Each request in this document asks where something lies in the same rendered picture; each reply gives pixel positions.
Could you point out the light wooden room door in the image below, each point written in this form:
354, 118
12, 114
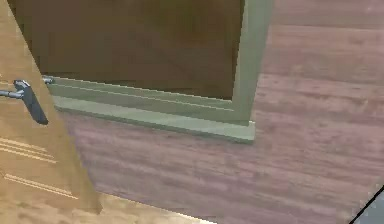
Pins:
30, 160

